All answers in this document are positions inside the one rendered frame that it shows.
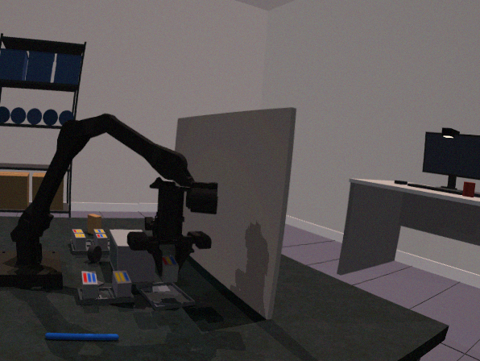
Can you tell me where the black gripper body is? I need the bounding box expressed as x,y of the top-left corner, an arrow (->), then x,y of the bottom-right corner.
127,210 -> 212,251

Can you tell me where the blue rod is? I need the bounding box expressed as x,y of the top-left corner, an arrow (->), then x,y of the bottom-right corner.
45,333 -> 119,341

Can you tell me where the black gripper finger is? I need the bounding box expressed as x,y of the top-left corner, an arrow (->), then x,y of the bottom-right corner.
147,249 -> 163,276
175,244 -> 195,273

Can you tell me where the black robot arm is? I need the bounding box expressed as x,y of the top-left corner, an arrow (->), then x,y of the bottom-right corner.
10,113 -> 218,265

